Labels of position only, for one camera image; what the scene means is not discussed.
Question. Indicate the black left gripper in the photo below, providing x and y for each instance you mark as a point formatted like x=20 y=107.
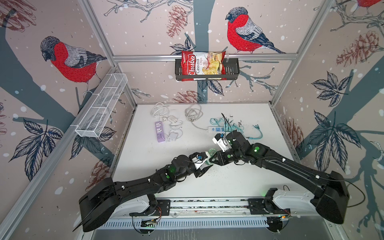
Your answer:
x=199 y=173

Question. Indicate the red chips bag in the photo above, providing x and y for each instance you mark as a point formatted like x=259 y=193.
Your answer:
x=202 y=63

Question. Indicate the black wire basket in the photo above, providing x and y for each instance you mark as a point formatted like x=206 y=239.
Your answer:
x=227 y=70

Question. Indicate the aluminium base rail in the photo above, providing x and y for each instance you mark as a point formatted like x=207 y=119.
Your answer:
x=185 y=214

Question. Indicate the white wire shelf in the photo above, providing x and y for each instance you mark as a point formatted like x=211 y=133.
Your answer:
x=98 y=114

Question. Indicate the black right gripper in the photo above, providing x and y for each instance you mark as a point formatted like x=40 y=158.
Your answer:
x=219 y=159

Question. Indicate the white blue power strip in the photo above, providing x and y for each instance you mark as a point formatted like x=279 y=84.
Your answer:
x=218 y=129

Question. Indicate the white charger adapter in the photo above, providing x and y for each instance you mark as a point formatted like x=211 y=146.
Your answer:
x=172 y=119
x=172 y=137

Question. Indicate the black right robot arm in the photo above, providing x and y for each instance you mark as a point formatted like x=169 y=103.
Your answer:
x=331 y=195

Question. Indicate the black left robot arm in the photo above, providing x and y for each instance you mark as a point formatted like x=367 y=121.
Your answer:
x=98 y=204

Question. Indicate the purple power strip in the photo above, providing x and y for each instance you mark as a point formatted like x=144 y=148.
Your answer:
x=160 y=132

